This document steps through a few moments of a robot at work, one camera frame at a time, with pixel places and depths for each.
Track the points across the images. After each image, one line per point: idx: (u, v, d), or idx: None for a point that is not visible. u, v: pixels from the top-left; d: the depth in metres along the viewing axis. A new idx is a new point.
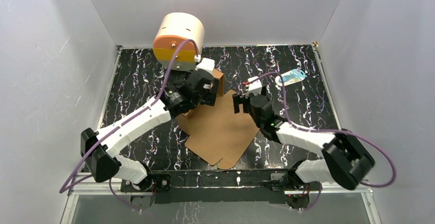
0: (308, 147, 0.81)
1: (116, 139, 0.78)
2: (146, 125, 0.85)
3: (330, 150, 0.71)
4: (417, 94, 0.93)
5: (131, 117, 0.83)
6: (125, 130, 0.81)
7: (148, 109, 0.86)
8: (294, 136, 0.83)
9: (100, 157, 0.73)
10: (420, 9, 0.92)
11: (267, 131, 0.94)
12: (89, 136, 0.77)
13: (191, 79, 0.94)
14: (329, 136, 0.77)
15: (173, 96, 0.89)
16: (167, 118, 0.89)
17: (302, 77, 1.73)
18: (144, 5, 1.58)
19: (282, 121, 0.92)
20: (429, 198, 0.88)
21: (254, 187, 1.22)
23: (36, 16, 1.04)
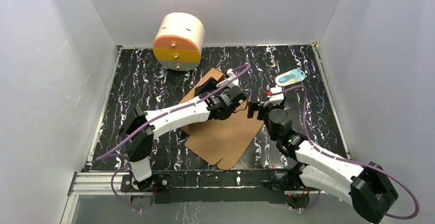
0: (331, 173, 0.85)
1: (162, 124, 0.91)
2: (188, 119, 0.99)
3: (360, 186, 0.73)
4: (417, 94, 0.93)
5: (179, 108, 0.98)
6: (172, 117, 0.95)
7: (193, 105, 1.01)
8: (317, 160, 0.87)
9: (149, 134, 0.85)
10: (420, 10, 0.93)
11: (282, 147, 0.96)
12: (139, 114, 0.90)
13: (231, 90, 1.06)
14: (357, 169, 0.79)
15: (214, 101, 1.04)
16: (204, 118, 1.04)
17: (302, 77, 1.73)
18: (144, 5, 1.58)
19: (300, 139, 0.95)
20: (429, 198, 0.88)
21: (254, 187, 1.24)
23: (36, 16, 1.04)
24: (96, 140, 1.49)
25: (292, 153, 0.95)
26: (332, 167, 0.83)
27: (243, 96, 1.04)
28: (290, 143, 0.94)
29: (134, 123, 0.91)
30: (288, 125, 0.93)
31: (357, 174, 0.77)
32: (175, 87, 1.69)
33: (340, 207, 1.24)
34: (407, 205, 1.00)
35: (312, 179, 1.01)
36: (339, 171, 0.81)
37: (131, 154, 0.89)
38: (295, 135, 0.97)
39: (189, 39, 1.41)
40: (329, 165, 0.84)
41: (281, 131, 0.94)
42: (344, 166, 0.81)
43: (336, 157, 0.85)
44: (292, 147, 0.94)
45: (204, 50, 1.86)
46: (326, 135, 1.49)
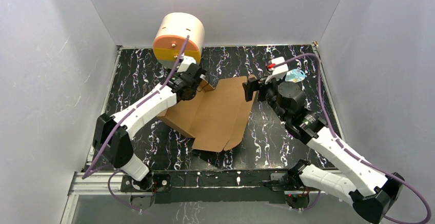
0: (346, 172, 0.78)
1: (133, 120, 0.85)
2: (157, 107, 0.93)
3: (381, 198, 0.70)
4: (417, 94, 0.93)
5: (143, 100, 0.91)
6: (140, 112, 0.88)
7: (157, 94, 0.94)
8: (337, 156, 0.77)
9: (122, 136, 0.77)
10: (421, 9, 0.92)
11: (295, 128, 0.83)
12: (105, 121, 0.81)
13: (189, 69, 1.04)
14: (381, 178, 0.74)
15: (176, 82, 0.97)
16: (173, 102, 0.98)
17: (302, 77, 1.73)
18: (144, 5, 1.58)
19: (314, 118, 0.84)
20: (429, 198, 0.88)
21: (255, 187, 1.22)
23: (36, 16, 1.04)
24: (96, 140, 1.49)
25: (305, 137, 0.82)
26: (354, 170, 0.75)
27: (201, 70, 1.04)
28: (305, 124, 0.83)
29: (105, 133, 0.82)
30: (301, 100, 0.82)
31: (381, 184, 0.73)
32: None
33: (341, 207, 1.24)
34: (408, 205, 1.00)
35: (312, 178, 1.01)
36: (361, 176, 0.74)
37: (114, 161, 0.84)
38: (309, 115, 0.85)
39: (189, 39, 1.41)
40: (351, 166, 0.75)
41: (292, 108, 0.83)
42: (367, 171, 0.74)
43: (360, 158, 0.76)
44: (308, 130, 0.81)
45: (204, 49, 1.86)
46: None
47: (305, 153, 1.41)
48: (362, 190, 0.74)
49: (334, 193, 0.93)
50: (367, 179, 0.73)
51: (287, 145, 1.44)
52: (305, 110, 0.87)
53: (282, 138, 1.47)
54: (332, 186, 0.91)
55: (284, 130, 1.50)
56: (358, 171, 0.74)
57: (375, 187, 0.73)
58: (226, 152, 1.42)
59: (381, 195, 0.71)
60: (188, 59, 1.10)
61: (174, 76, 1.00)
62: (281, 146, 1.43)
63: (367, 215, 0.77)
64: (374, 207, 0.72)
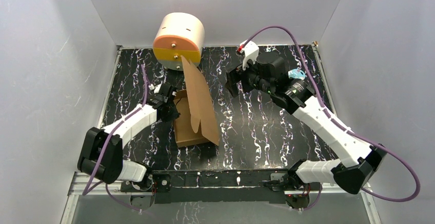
0: (333, 143, 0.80)
1: (123, 130, 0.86)
2: (142, 122, 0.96)
3: (364, 169, 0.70)
4: (417, 94, 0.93)
5: (130, 114, 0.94)
6: (129, 123, 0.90)
7: (140, 110, 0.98)
8: (323, 125, 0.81)
9: (115, 143, 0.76)
10: (421, 9, 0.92)
11: (282, 98, 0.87)
12: (97, 133, 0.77)
13: (161, 88, 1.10)
14: (364, 149, 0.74)
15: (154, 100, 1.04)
16: (154, 118, 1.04)
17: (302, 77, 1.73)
18: (144, 5, 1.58)
19: (299, 83, 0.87)
20: (429, 198, 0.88)
21: (254, 187, 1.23)
23: (36, 16, 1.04)
24: None
25: (292, 105, 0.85)
26: (339, 141, 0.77)
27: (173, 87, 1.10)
28: (293, 93, 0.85)
29: (95, 146, 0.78)
30: (279, 67, 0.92)
31: (364, 155, 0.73)
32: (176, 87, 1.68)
33: (340, 207, 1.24)
34: (407, 206, 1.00)
35: (304, 169, 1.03)
36: (345, 147, 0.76)
37: (105, 177, 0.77)
38: (297, 83, 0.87)
39: (188, 39, 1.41)
40: (336, 137, 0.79)
41: (273, 77, 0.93)
42: (352, 142, 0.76)
43: (347, 129, 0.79)
44: (295, 98, 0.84)
45: (204, 49, 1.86)
46: None
47: (305, 153, 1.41)
48: (346, 161, 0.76)
49: (323, 178, 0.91)
50: (351, 149, 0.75)
51: (287, 145, 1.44)
52: (293, 80, 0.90)
53: (282, 138, 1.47)
54: (319, 170, 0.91)
55: (284, 130, 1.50)
56: (343, 143, 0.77)
57: (359, 158, 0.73)
58: (226, 151, 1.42)
59: (364, 165, 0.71)
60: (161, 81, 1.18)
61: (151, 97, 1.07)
62: (281, 147, 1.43)
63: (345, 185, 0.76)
64: (355, 177, 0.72)
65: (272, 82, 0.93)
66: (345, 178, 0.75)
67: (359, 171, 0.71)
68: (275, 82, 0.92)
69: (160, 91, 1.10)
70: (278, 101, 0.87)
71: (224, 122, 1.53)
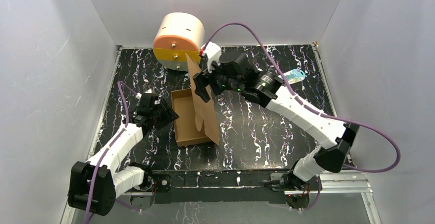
0: (309, 128, 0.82)
1: (110, 159, 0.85)
2: (128, 144, 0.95)
3: (342, 148, 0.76)
4: (417, 93, 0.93)
5: (114, 139, 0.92)
6: (114, 149, 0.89)
7: (124, 131, 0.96)
8: (297, 113, 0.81)
9: (104, 176, 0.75)
10: (420, 9, 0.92)
11: (253, 93, 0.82)
12: (82, 168, 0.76)
13: (141, 100, 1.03)
14: (339, 127, 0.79)
15: (136, 118, 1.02)
16: (141, 135, 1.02)
17: (302, 77, 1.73)
18: (144, 5, 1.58)
19: (268, 77, 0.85)
20: (429, 198, 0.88)
21: (254, 187, 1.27)
23: (36, 16, 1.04)
24: (96, 140, 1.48)
25: (264, 99, 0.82)
26: (315, 125, 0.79)
27: (154, 97, 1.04)
28: (263, 86, 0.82)
29: (83, 180, 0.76)
30: (243, 63, 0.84)
31: (341, 134, 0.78)
32: (175, 87, 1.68)
33: (339, 206, 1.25)
34: (407, 206, 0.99)
35: (298, 167, 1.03)
36: (322, 130, 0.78)
37: (100, 209, 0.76)
38: (264, 76, 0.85)
39: (188, 39, 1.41)
40: (312, 122, 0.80)
41: (240, 75, 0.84)
42: (328, 124, 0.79)
43: (321, 113, 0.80)
44: (266, 92, 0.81)
45: None
46: None
47: (305, 154, 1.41)
48: (324, 143, 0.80)
49: (315, 169, 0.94)
50: (328, 132, 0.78)
51: (287, 145, 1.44)
52: (259, 75, 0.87)
53: (282, 138, 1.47)
54: (311, 163, 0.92)
55: (284, 130, 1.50)
56: (319, 126, 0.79)
57: (336, 138, 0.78)
58: (226, 152, 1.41)
59: (342, 145, 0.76)
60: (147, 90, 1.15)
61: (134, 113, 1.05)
62: (281, 147, 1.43)
63: (330, 165, 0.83)
64: (336, 156, 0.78)
65: (239, 79, 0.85)
66: (327, 159, 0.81)
67: (338, 151, 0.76)
68: (242, 79, 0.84)
69: (141, 103, 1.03)
70: (250, 96, 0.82)
71: (224, 122, 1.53)
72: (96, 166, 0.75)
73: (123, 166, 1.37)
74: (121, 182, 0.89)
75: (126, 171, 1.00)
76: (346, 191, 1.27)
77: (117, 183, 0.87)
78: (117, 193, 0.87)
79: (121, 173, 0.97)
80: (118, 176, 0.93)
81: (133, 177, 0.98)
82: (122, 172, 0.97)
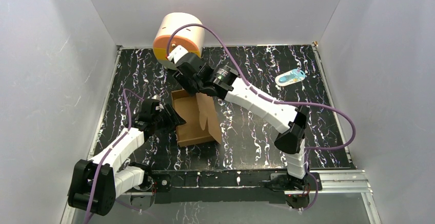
0: (264, 116, 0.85)
1: (113, 159, 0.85)
2: (130, 146, 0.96)
3: (295, 131, 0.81)
4: (417, 93, 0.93)
5: (117, 140, 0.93)
6: (117, 150, 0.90)
7: (126, 134, 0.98)
8: (253, 103, 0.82)
9: (106, 174, 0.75)
10: (420, 9, 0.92)
11: (211, 87, 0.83)
12: (85, 166, 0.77)
13: (143, 106, 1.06)
14: (292, 113, 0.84)
15: (138, 124, 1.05)
16: (142, 139, 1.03)
17: (302, 77, 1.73)
18: (144, 5, 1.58)
19: (223, 70, 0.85)
20: (429, 198, 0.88)
21: (254, 187, 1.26)
23: (36, 16, 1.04)
24: (96, 140, 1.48)
25: (221, 92, 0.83)
26: (270, 112, 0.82)
27: (155, 103, 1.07)
28: (219, 79, 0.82)
29: (84, 179, 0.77)
30: (196, 61, 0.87)
31: (293, 118, 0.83)
32: (175, 87, 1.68)
33: (339, 206, 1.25)
34: (407, 206, 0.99)
35: (288, 166, 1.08)
36: (276, 116, 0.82)
37: (99, 209, 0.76)
38: (220, 69, 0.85)
39: (188, 39, 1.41)
40: (267, 109, 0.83)
41: (195, 73, 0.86)
42: (280, 110, 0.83)
43: (274, 100, 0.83)
44: (221, 84, 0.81)
45: (204, 50, 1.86)
46: (326, 135, 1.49)
47: None
48: (280, 128, 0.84)
49: (295, 161, 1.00)
50: (281, 117, 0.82)
51: None
52: (215, 68, 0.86)
53: None
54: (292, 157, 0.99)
55: None
56: (274, 113, 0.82)
57: (289, 122, 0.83)
58: (226, 152, 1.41)
59: (294, 128, 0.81)
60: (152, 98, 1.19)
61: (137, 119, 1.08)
62: None
63: (285, 147, 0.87)
64: (291, 139, 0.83)
65: (195, 77, 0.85)
66: (284, 142, 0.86)
67: (292, 134, 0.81)
68: (198, 77, 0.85)
69: (143, 109, 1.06)
70: (208, 91, 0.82)
71: (224, 122, 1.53)
72: (100, 164, 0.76)
73: (123, 166, 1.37)
74: (122, 182, 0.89)
75: (125, 171, 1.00)
76: (347, 191, 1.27)
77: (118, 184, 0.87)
78: (117, 192, 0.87)
79: (121, 173, 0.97)
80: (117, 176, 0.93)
81: (133, 177, 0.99)
82: (123, 172, 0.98)
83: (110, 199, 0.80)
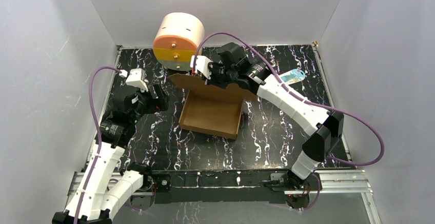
0: (294, 115, 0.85)
1: (90, 203, 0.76)
2: (107, 171, 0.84)
3: (321, 131, 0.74)
4: (417, 93, 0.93)
5: (87, 176, 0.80)
6: (92, 188, 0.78)
7: (99, 158, 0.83)
8: (282, 99, 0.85)
9: None
10: (420, 9, 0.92)
11: (244, 80, 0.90)
12: (63, 219, 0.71)
13: (115, 104, 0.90)
14: (322, 114, 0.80)
15: (112, 129, 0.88)
16: (121, 151, 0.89)
17: (302, 77, 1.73)
18: (144, 5, 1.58)
19: (259, 65, 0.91)
20: (428, 198, 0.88)
21: (254, 188, 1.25)
23: (36, 16, 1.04)
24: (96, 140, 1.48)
25: (254, 85, 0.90)
26: (299, 111, 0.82)
27: (129, 96, 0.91)
28: (254, 74, 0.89)
29: None
30: (237, 53, 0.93)
31: (322, 120, 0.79)
32: (176, 87, 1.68)
33: (338, 206, 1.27)
34: (407, 206, 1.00)
35: (295, 164, 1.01)
36: (304, 116, 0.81)
37: None
38: (257, 65, 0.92)
39: (189, 40, 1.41)
40: (296, 107, 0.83)
41: (234, 63, 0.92)
42: (310, 110, 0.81)
43: (305, 99, 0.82)
44: (255, 78, 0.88)
45: (204, 49, 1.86)
46: None
47: None
48: (308, 129, 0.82)
49: (310, 165, 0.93)
50: (309, 117, 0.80)
51: (287, 145, 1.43)
52: (253, 63, 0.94)
53: (282, 138, 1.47)
54: (303, 158, 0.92)
55: (284, 130, 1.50)
56: (302, 112, 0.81)
57: (317, 123, 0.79)
58: (226, 151, 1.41)
59: (322, 129, 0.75)
60: (134, 75, 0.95)
61: (106, 124, 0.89)
62: (281, 147, 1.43)
63: (314, 153, 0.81)
64: (318, 142, 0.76)
65: (233, 67, 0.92)
66: (311, 147, 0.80)
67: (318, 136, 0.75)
68: (236, 67, 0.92)
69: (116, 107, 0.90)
70: (241, 82, 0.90)
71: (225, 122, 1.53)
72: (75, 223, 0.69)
73: (123, 167, 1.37)
74: (118, 199, 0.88)
75: (123, 181, 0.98)
76: (347, 191, 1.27)
77: (113, 205, 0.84)
78: (114, 212, 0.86)
79: (116, 186, 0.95)
80: (110, 193, 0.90)
81: (131, 186, 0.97)
82: (116, 185, 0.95)
83: None
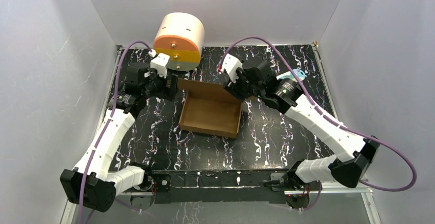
0: (326, 140, 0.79)
1: (99, 163, 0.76)
2: (118, 136, 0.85)
3: (359, 163, 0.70)
4: (417, 93, 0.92)
5: (99, 136, 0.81)
6: (102, 148, 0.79)
7: (111, 122, 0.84)
8: (315, 122, 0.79)
9: (93, 184, 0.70)
10: (420, 9, 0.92)
11: (273, 98, 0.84)
12: (71, 177, 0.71)
13: (129, 76, 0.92)
14: (358, 141, 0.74)
15: (124, 99, 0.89)
16: (131, 121, 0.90)
17: (302, 77, 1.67)
18: (144, 5, 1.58)
19: (289, 84, 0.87)
20: (429, 198, 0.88)
21: (254, 187, 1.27)
23: (35, 16, 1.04)
24: None
25: (283, 105, 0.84)
26: (334, 137, 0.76)
27: (142, 69, 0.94)
28: (283, 93, 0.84)
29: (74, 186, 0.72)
30: (265, 69, 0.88)
31: (360, 148, 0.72)
32: None
33: (339, 206, 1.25)
34: (407, 206, 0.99)
35: (304, 171, 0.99)
36: (340, 142, 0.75)
37: (99, 207, 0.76)
38: (285, 83, 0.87)
39: (189, 39, 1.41)
40: (330, 133, 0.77)
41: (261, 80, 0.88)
42: (346, 137, 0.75)
43: (340, 124, 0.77)
44: (286, 98, 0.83)
45: (204, 49, 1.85)
46: None
47: (305, 154, 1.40)
48: (341, 156, 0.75)
49: (323, 176, 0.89)
50: (345, 144, 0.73)
51: (287, 145, 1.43)
52: (282, 81, 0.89)
53: (282, 138, 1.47)
54: (317, 168, 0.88)
55: (284, 130, 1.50)
56: (337, 138, 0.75)
57: (354, 152, 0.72)
58: (226, 152, 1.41)
59: (360, 159, 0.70)
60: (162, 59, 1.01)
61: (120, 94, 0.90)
62: (281, 146, 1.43)
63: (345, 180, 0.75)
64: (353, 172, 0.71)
65: (260, 84, 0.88)
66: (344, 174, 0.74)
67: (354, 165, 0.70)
68: (263, 84, 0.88)
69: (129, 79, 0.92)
70: (269, 102, 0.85)
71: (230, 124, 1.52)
72: (84, 176, 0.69)
73: (123, 166, 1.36)
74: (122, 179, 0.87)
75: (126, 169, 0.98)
76: (346, 191, 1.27)
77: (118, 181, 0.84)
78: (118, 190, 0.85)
79: (122, 171, 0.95)
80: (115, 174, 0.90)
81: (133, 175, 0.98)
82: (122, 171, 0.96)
83: (108, 200, 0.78)
